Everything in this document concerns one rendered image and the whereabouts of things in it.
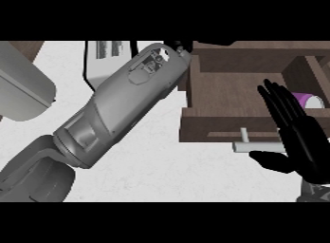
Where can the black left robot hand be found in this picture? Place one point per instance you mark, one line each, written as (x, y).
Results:
(184, 45)

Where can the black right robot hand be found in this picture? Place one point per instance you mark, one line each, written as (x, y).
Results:
(309, 148)

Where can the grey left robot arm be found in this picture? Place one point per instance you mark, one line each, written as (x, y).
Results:
(113, 104)

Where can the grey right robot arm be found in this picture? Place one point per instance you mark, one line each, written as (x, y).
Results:
(324, 193)

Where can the purple can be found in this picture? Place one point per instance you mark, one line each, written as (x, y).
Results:
(309, 100)

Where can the brown wooden drawer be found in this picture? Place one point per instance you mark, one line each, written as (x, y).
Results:
(234, 90)
(219, 121)

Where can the brown wooden drawer front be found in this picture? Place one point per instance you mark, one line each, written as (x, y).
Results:
(219, 121)

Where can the brown wooden cabinet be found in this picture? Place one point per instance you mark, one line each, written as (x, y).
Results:
(266, 47)

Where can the white appliance with black edge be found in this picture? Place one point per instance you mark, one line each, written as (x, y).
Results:
(99, 68)

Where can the grey rounded appliance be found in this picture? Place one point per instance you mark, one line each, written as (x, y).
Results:
(14, 85)

